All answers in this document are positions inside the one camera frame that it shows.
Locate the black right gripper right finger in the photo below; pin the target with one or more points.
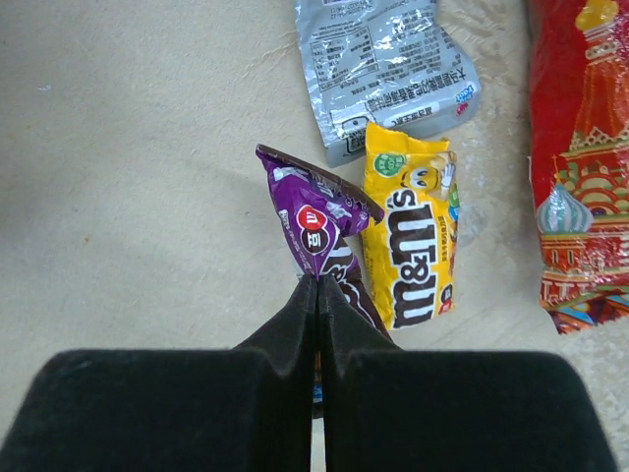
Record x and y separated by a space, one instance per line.
390 409

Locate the red candy bag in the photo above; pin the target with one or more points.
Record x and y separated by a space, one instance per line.
578 108

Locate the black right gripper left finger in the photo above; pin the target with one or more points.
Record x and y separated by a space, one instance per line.
248 408

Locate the yellow m&m packet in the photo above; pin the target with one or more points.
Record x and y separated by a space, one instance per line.
410 254

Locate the purple m&m packet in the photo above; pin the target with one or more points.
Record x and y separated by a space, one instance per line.
318 211

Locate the silver foil snack packet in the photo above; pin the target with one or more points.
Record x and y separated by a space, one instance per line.
387 62

